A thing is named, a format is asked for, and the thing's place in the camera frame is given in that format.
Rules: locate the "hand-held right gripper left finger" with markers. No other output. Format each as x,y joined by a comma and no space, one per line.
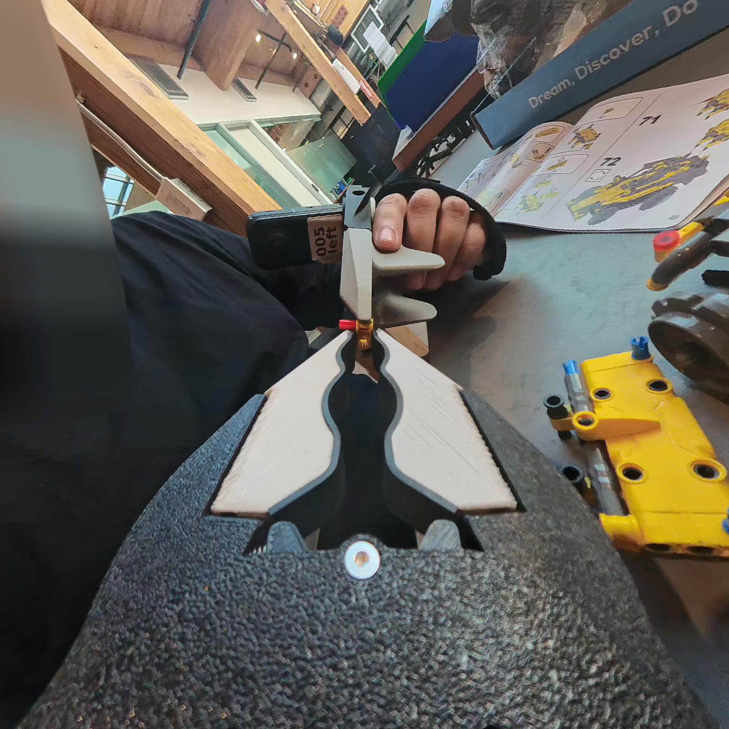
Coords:
279,450

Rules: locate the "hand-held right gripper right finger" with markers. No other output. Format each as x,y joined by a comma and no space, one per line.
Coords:
444,450

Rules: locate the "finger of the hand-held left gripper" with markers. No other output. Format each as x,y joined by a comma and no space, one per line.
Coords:
356,267

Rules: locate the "yellow connector brick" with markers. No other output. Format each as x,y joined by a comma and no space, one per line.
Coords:
621,529
363,333

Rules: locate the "yellow brick subassembly blue pins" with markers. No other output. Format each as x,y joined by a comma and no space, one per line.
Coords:
655,444

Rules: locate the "person's left forearm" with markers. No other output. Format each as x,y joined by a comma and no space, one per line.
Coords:
199,273

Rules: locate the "person's left hand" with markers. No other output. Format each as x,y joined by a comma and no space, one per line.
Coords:
433,228

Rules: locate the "person's dark clothed body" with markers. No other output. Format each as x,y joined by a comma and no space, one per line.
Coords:
114,427

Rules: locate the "brick instruction booklet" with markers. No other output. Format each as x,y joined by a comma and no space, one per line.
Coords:
598,159

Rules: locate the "clear plastic bag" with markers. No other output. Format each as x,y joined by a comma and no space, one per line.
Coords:
512,34

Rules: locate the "dark blue cardboard box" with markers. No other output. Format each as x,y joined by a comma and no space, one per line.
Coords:
569,74

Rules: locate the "yellow toy brick car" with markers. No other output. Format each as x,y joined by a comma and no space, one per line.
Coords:
683,256

